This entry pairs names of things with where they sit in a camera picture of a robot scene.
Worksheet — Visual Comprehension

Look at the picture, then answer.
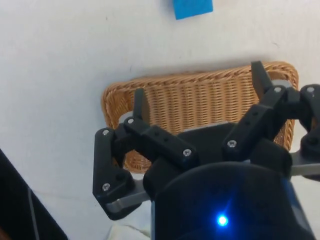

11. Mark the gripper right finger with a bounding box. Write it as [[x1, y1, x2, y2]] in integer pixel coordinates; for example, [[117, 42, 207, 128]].
[[221, 60, 320, 181]]

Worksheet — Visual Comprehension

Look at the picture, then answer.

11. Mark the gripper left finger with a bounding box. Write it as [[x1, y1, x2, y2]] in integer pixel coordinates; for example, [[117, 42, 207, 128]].
[[91, 87, 201, 221]]

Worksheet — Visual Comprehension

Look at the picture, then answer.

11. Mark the wicker basket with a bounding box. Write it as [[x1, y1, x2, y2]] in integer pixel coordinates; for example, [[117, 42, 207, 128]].
[[100, 61, 300, 175]]

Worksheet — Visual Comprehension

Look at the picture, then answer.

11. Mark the blue cube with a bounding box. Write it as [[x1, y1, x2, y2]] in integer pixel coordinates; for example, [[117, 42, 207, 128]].
[[171, 0, 214, 21]]

